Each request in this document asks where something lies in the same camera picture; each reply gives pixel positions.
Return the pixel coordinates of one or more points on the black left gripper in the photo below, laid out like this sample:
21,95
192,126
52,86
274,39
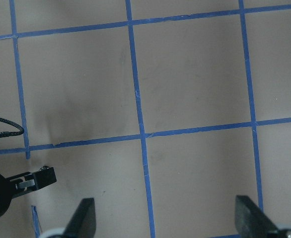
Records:
10,189

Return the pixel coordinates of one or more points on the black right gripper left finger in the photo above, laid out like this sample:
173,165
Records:
83,221

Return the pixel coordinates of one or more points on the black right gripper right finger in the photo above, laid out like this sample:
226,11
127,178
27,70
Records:
250,221

